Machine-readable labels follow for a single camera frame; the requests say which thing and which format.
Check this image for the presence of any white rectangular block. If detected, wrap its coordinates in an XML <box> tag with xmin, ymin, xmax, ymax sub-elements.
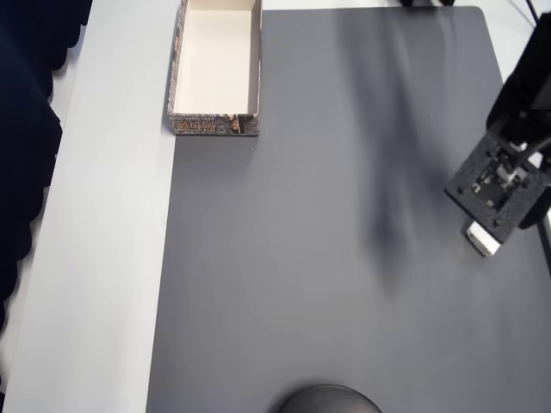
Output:
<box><xmin>463</xmin><ymin>220</ymin><xmax>503</xmax><ymax>258</ymax></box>

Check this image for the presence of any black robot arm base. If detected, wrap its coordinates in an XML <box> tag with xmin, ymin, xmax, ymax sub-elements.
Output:
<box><xmin>398</xmin><ymin>0</ymin><xmax>456</xmax><ymax>8</ymax></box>

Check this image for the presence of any patterned open cardboard box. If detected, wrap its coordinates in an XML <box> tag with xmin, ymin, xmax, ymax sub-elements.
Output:
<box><xmin>166</xmin><ymin>0</ymin><xmax>263</xmax><ymax>138</ymax></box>

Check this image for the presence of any grey rubber mat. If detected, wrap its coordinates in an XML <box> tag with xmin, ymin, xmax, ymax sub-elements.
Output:
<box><xmin>145</xmin><ymin>6</ymin><xmax>551</xmax><ymax>413</ymax></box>

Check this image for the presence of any black round stand base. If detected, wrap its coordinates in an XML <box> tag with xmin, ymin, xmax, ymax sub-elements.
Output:
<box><xmin>275</xmin><ymin>384</ymin><xmax>384</xmax><ymax>413</ymax></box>

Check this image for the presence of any dark blue curtain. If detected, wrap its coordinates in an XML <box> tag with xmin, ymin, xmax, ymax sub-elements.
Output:
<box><xmin>0</xmin><ymin>0</ymin><xmax>94</xmax><ymax>388</ymax></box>

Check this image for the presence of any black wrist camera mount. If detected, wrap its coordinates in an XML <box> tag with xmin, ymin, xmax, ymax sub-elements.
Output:
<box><xmin>444</xmin><ymin>127</ymin><xmax>551</xmax><ymax>246</ymax></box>

